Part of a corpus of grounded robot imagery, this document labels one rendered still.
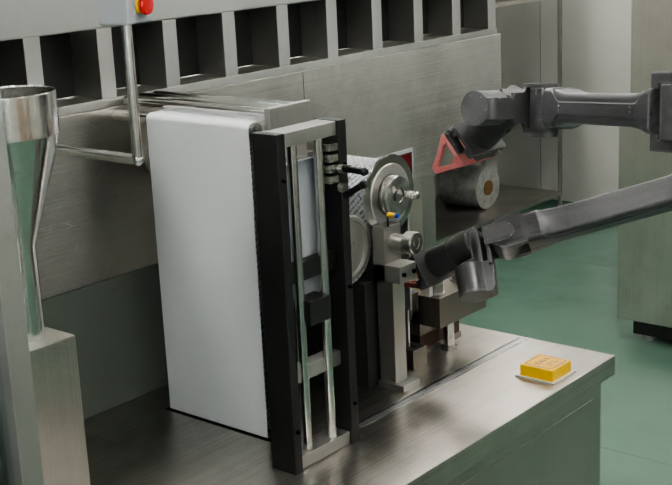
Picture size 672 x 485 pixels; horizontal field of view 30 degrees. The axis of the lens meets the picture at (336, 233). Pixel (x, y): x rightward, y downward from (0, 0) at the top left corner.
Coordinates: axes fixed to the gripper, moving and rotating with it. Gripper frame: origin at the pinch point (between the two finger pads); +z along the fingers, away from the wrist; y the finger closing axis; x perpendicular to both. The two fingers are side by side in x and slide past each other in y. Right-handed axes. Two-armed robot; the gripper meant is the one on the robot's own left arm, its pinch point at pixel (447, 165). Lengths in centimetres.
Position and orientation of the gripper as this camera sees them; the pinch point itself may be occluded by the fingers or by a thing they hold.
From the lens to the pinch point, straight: 221.1
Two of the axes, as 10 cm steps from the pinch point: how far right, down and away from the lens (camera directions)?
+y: 6.4, -2.0, 7.4
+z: -5.7, 5.3, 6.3
